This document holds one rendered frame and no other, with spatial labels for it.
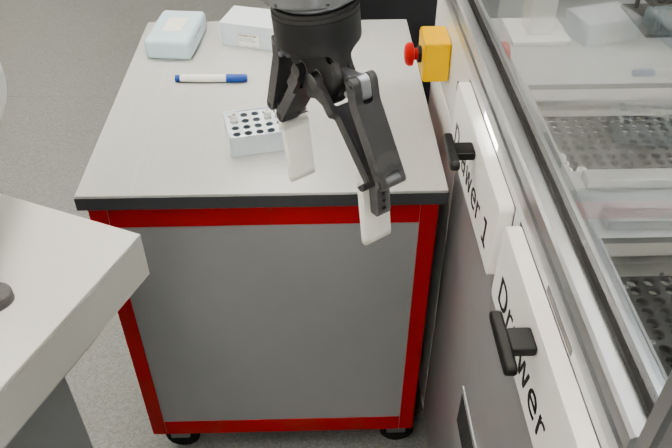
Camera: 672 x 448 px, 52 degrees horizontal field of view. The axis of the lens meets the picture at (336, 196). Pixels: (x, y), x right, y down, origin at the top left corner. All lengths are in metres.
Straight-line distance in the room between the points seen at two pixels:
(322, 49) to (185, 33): 0.92
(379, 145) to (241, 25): 0.93
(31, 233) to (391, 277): 0.59
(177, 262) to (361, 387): 0.49
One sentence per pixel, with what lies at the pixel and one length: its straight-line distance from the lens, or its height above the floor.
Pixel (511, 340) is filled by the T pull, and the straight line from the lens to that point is 0.69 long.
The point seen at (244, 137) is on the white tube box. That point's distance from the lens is 1.14.
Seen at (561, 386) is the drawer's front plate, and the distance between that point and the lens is 0.65.
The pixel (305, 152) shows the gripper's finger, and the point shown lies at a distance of 0.73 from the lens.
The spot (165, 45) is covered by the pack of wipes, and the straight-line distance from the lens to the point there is 1.46.
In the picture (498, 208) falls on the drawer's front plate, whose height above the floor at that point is 0.92.
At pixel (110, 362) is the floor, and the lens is 1.89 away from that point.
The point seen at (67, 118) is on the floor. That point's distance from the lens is 2.85.
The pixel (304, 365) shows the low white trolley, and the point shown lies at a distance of 1.40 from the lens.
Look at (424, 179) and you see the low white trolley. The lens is 1.11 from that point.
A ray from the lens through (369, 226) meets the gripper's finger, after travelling 0.63.
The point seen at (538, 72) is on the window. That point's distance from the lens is 0.79.
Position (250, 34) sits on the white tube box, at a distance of 1.47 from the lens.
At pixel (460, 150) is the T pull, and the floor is 0.91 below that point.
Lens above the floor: 1.43
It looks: 39 degrees down
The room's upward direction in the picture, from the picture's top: straight up
